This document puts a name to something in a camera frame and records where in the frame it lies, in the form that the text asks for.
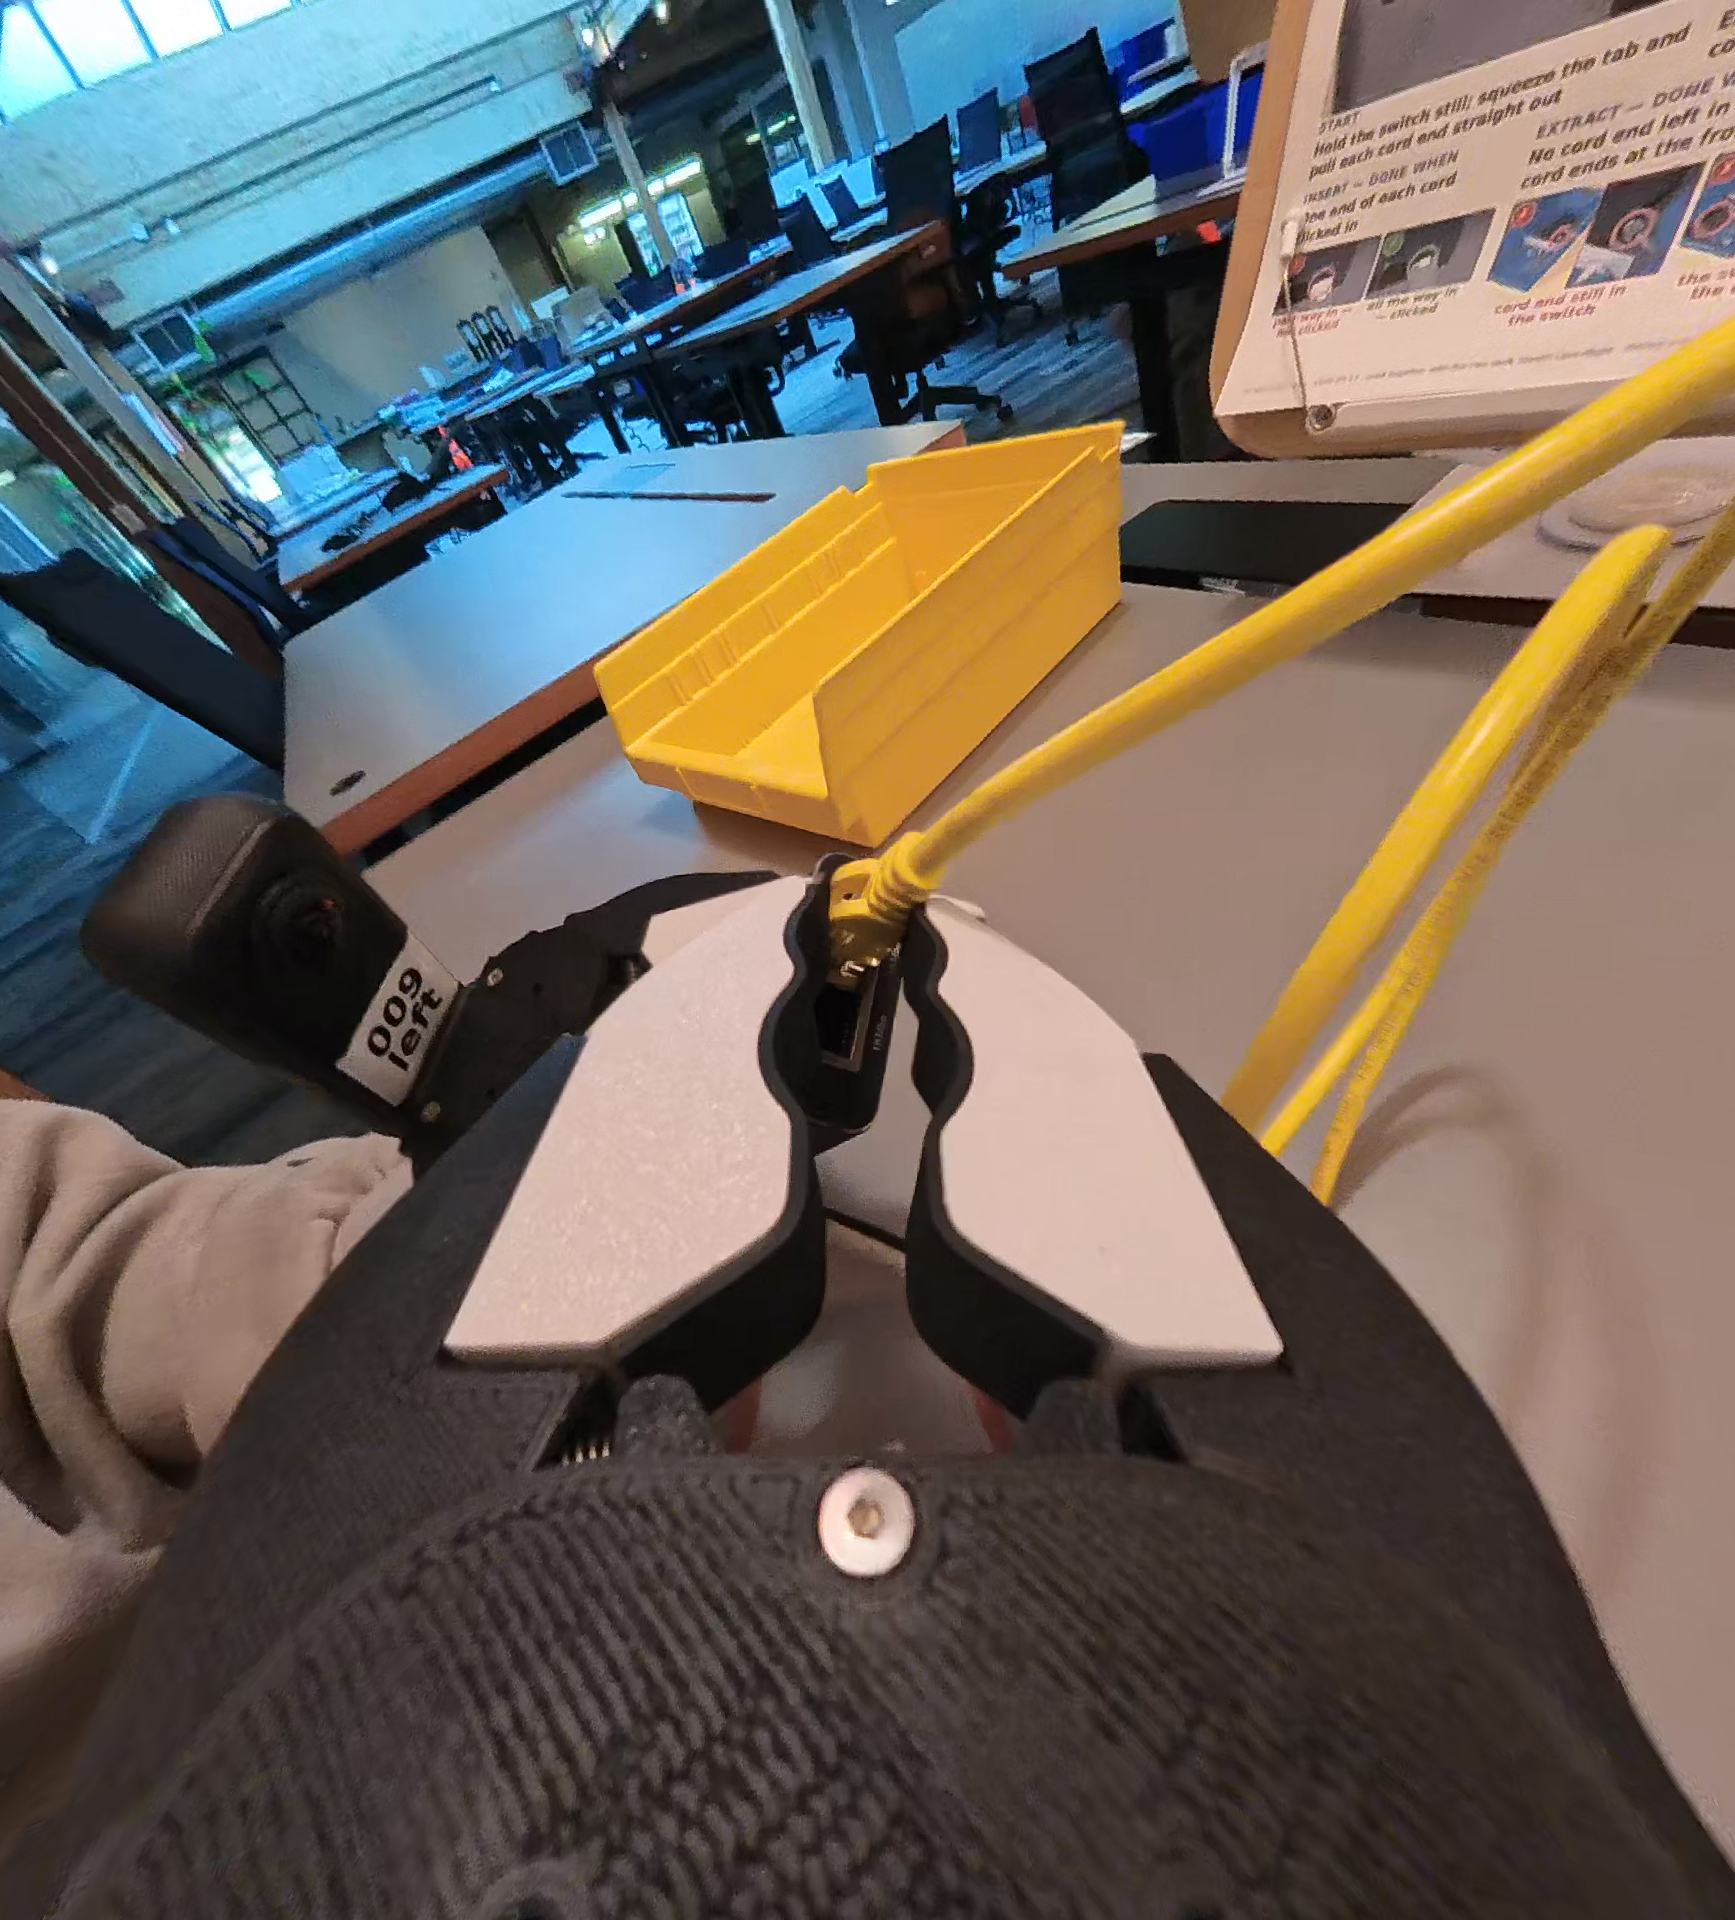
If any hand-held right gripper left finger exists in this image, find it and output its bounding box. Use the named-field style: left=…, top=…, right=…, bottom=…
left=439, top=876, right=833, bottom=1410

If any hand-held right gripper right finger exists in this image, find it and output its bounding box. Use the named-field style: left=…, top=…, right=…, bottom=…
left=903, top=901, right=1287, bottom=1422

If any black ethernet splitter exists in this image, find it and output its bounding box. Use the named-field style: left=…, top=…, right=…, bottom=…
left=803, top=960, right=901, bottom=1134

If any yellow ethernet cable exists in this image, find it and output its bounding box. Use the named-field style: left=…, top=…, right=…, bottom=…
left=825, top=271, right=1735, bottom=1202

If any person's left forearm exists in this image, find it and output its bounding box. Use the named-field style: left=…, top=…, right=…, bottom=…
left=0, top=1092, right=425, bottom=1742

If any dark office chair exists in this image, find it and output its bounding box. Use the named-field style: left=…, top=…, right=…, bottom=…
left=0, top=546, right=287, bottom=771

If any yellow plastic bin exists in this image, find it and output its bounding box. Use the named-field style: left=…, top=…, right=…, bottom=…
left=593, top=422, right=1127, bottom=850

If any grey metal stand base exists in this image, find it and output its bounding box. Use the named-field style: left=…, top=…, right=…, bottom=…
left=1421, top=450, right=1735, bottom=632

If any instruction sheet on wooden stand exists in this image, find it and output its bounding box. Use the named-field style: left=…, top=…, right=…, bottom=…
left=1209, top=0, right=1735, bottom=461

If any group of black office chairs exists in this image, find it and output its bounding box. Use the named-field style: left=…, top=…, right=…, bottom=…
left=611, top=31, right=1153, bottom=452

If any blue storage bin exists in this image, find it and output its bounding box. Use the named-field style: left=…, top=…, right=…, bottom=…
left=1129, top=75, right=1251, bottom=183

